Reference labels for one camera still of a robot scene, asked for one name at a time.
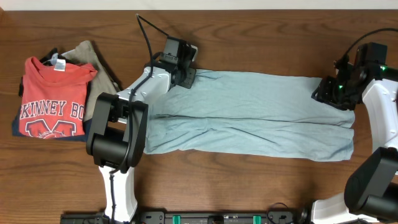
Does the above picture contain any light blue t-shirt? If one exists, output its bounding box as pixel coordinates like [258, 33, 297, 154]
[144, 70, 355, 162]

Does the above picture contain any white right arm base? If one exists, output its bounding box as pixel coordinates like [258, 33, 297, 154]
[302, 193, 379, 224]

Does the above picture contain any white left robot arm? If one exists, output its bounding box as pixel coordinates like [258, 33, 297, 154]
[86, 62, 197, 223]

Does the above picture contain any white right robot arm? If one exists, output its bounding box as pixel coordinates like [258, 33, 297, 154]
[309, 64, 397, 223]

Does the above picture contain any khaki folded garment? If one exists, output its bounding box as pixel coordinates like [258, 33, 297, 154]
[62, 40, 120, 121]

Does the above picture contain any red printed t-shirt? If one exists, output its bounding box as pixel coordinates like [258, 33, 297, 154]
[18, 56, 98, 139]

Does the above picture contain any navy folded garment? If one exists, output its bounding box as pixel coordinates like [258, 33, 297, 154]
[11, 47, 93, 142]

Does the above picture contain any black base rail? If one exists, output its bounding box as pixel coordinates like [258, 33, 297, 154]
[60, 210, 312, 224]

